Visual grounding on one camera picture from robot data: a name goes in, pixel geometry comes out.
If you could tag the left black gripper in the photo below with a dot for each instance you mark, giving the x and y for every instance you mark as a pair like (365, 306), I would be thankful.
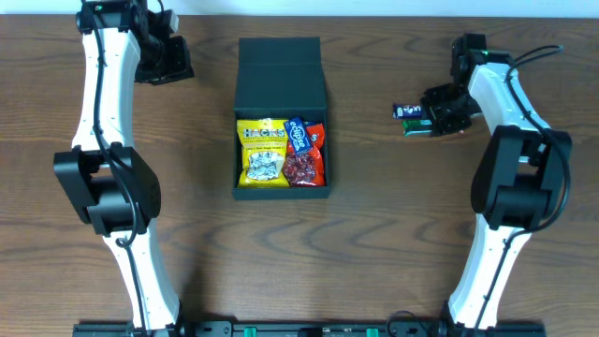
(173, 65)

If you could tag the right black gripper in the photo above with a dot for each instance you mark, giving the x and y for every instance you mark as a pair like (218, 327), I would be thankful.
(433, 112)

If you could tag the green candy bar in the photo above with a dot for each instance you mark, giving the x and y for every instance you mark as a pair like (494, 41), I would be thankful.
(412, 128)

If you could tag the blue chocolate bar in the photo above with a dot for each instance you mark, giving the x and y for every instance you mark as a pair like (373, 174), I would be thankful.
(407, 112)

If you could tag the black gift box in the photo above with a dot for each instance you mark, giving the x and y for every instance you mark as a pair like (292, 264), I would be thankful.
(280, 78)

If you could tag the yellow candy bag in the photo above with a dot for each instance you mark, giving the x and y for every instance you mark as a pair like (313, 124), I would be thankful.
(263, 153)

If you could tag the dark blue Eclipse gum pack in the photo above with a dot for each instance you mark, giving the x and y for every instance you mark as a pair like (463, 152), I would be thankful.
(298, 136)

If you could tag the red Hacks candy bag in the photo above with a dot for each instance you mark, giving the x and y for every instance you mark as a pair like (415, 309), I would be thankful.
(306, 169)

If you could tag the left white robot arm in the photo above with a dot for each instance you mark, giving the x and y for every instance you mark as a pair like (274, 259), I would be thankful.
(109, 185)

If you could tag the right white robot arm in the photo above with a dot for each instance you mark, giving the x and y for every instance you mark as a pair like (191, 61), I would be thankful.
(520, 187)

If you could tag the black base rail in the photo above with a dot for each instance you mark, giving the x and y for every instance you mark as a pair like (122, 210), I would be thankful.
(398, 328)

